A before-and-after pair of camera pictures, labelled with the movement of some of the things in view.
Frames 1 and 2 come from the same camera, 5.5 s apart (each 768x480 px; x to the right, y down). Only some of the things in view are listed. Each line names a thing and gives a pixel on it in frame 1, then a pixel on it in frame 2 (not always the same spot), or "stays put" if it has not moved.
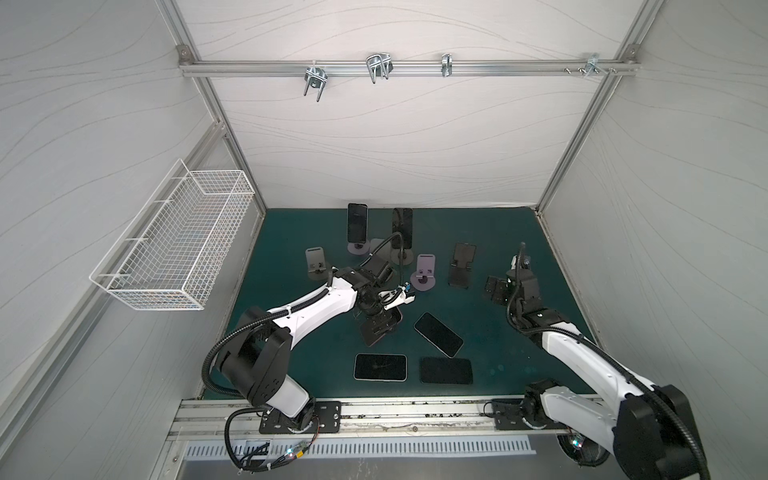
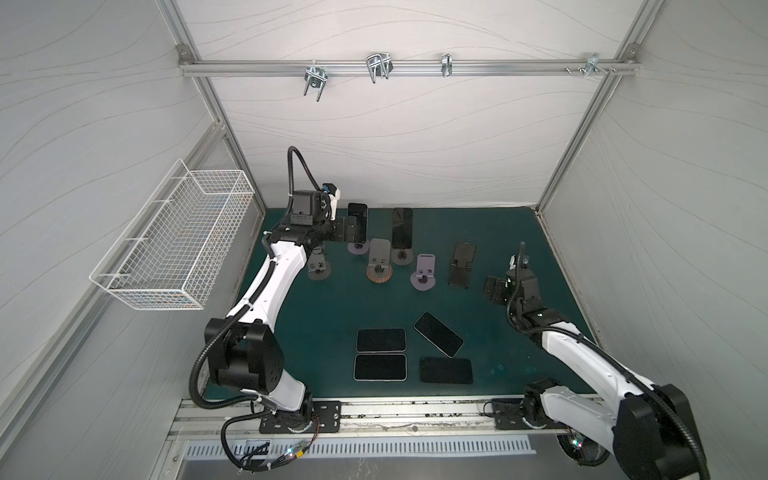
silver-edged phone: (438, 334) stays put
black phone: (450, 371) stays put
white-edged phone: (380, 367) stays put
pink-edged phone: (375, 328) → (381, 340)
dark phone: (402, 222) stays put
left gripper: (382, 322) → (350, 229)
